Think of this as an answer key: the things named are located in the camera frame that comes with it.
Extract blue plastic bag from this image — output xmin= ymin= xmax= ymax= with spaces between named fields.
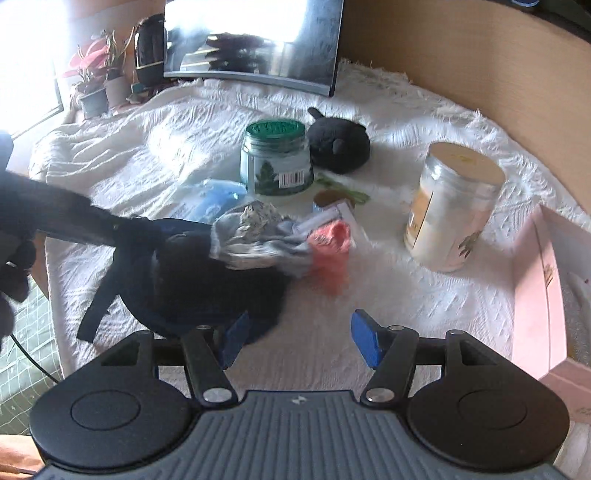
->
xmin=178 ymin=180 xmax=247 ymax=223

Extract green leaf sprig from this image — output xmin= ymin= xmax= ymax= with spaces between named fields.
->
xmin=316 ymin=175 xmax=371 ymax=205

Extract person's left hand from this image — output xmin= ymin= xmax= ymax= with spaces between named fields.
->
xmin=0 ymin=240 xmax=37 ymax=335

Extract orange cloth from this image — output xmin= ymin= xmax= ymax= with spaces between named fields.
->
xmin=0 ymin=434 xmax=43 ymax=477

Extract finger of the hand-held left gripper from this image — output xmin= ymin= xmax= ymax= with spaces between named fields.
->
xmin=91 ymin=209 xmax=162 ymax=247

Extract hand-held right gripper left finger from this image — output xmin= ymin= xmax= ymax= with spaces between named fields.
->
xmin=99 ymin=311 xmax=252 ymax=408

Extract small brown round lid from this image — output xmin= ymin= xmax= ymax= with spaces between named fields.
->
xmin=314 ymin=189 xmax=343 ymax=209

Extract potted plant white pot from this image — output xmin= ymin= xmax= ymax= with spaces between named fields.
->
xmin=99 ymin=28 xmax=139 ymax=108

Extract black plush toy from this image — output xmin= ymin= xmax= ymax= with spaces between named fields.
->
xmin=307 ymin=107 xmax=371 ymax=175

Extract white knitted blanket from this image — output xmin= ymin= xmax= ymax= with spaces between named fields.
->
xmin=28 ymin=58 xmax=591 ymax=384

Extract potted plant pink leaves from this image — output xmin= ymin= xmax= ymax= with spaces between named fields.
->
xmin=62 ymin=39 xmax=112 ymax=120

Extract black cloth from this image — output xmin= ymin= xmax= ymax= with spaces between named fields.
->
xmin=154 ymin=233 xmax=289 ymax=326

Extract black round speaker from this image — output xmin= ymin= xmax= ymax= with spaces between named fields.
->
xmin=134 ymin=14 xmax=167 ymax=87

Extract green lid glass jar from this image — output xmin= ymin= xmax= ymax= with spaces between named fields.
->
xmin=240 ymin=119 xmax=315 ymax=197

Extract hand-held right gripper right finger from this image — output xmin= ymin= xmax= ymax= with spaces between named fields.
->
xmin=351 ymin=310 xmax=502 ymax=408

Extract black cable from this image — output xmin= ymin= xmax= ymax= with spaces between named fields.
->
xmin=0 ymin=331 xmax=63 ymax=385

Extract dark navy cloth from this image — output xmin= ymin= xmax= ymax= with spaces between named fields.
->
xmin=76 ymin=217 xmax=287 ymax=344

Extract curved black monitor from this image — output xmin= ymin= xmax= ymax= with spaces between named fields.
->
xmin=164 ymin=0 xmax=346 ymax=97

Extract green cutting mat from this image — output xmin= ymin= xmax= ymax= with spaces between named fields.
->
xmin=0 ymin=277 xmax=63 ymax=435

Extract grey patterned cloth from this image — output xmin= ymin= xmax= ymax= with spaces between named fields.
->
xmin=210 ymin=200 xmax=315 ymax=278

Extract wooden side panel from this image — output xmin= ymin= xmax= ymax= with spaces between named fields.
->
xmin=339 ymin=0 xmax=591 ymax=217

